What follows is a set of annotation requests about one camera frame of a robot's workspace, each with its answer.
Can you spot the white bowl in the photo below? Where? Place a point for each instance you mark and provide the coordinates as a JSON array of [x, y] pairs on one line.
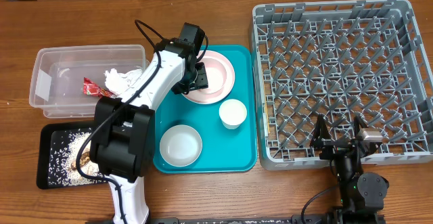
[[180, 146]]

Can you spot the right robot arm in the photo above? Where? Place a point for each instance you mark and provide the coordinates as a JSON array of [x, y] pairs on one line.
[[361, 194]]

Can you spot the white paper cup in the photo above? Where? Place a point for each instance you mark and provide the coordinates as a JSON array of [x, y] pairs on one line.
[[232, 113]]

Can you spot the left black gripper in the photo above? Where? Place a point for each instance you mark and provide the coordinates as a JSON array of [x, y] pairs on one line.
[[202, 80]]

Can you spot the pink round plate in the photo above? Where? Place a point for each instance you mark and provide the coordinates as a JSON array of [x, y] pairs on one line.
[[221, 77]]

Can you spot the clear plastic bin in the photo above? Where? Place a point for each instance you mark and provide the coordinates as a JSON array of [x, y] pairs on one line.
[[58, 76]]

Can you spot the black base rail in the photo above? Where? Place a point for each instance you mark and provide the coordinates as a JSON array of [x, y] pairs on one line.
[[294, 219]]

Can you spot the white napkin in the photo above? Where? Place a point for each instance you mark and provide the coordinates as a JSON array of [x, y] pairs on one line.
[[118, 83]]

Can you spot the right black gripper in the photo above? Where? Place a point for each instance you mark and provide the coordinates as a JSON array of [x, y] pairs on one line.
[[333, 146]]

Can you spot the red ketchup packet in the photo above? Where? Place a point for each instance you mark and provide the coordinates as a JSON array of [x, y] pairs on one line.
[[91, 88]]

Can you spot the black plastic tray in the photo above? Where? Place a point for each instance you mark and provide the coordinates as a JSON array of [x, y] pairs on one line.
[[45, 143]]

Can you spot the grey dishwasher rack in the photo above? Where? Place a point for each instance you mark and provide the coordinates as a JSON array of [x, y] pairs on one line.
[[340, 60]]

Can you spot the teal plastic tray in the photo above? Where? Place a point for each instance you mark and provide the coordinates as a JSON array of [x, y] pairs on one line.
[[223, 150]]

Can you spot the rice and food scrap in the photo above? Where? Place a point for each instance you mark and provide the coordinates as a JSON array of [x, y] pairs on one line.
[[63, 151]]

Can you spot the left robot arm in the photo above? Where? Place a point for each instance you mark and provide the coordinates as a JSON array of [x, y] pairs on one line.
[[122, 143]]

